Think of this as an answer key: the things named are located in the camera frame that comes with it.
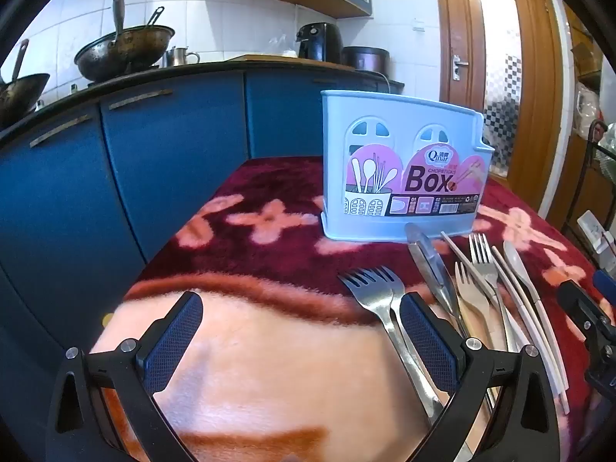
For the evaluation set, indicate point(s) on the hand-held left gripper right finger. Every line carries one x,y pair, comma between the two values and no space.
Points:
428,341

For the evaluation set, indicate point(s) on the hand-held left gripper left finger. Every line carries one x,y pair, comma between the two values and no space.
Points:
178,337

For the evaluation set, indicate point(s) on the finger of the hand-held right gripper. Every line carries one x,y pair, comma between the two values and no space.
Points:
606,285
580,305

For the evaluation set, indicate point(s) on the gold fork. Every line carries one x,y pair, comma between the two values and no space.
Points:
469,293

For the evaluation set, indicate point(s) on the steel fork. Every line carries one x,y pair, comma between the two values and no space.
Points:
370,293
483,264
391,284

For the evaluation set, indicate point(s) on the white plastic spoon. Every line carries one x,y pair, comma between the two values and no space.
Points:
517,262

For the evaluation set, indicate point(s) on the steel knife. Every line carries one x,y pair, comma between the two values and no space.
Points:
433,264

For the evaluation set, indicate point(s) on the light blue utensil holder box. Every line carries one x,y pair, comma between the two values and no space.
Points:
385,120

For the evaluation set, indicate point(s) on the white power strip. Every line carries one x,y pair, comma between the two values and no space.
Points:
594,231

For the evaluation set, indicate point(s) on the red floral blanket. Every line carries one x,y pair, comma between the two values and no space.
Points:
269,260

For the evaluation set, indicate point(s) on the blue base cabinets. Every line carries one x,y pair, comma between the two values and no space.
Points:
168,163

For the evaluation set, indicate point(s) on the wooden door with glass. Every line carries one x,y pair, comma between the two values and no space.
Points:
452,120

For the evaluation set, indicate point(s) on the wooden shelf unit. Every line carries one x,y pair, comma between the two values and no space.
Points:
584,57

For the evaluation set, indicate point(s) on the steel kettle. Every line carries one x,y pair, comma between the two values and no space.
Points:
179,57

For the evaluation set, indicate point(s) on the small black wok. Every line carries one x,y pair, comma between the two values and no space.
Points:
19,96

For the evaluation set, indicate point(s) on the large black wok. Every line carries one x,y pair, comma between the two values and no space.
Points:
125,53

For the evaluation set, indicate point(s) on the dark rice cooker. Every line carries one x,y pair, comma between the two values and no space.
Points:
365,57

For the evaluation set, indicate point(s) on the wooden cutting board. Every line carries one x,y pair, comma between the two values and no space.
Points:
288,58

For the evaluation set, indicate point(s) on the black air fryer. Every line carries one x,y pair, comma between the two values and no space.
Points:
317,41

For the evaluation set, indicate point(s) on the white wall switch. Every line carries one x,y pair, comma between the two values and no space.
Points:
419,26

